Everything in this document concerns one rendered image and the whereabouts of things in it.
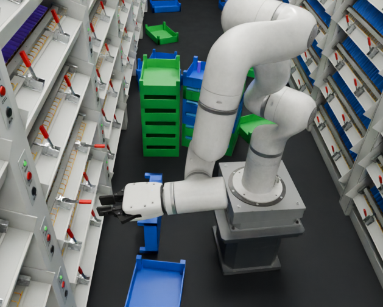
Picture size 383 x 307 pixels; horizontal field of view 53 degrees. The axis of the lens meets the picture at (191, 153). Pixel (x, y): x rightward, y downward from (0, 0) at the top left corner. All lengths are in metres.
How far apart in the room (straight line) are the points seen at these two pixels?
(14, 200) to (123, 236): 1.01
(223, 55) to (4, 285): 0.61
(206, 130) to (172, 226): 1.02
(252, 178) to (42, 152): 0.72
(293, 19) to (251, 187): 0.73
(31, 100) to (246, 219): 0.85
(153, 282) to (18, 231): 0.85
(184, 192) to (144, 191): 0.11
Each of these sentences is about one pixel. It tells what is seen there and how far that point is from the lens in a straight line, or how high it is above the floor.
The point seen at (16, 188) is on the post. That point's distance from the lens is 0.82.
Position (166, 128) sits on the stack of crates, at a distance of 2.07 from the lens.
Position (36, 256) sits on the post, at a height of 0.64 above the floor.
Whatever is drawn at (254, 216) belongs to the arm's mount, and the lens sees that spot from 1.41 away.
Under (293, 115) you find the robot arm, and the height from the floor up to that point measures 0.76.
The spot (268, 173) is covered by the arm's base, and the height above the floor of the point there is 0.50.
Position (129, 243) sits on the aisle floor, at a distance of 1.77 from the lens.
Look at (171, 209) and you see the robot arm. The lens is 0.98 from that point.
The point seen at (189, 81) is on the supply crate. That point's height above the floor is 0.43.
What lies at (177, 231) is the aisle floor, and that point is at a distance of 1.80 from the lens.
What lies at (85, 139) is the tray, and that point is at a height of 0.54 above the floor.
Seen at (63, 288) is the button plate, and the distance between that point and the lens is 1.16.
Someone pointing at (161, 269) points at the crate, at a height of 0.00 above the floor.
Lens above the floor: 1.39
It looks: 39 degrees down
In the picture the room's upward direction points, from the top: 2 degrees clockwise
